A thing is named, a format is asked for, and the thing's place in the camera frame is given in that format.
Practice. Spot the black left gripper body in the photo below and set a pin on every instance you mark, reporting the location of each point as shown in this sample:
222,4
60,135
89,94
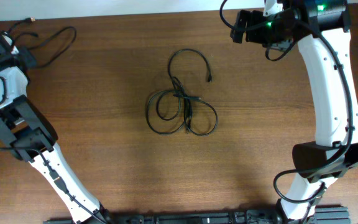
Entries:
24,58

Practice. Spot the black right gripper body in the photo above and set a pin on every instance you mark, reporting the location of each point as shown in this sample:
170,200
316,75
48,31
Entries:
264,31

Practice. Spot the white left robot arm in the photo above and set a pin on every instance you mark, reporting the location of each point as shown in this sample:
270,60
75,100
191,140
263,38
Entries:
28,135

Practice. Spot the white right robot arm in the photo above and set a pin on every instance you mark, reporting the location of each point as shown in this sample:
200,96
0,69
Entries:
321,31

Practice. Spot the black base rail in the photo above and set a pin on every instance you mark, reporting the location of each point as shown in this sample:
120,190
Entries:
228,216

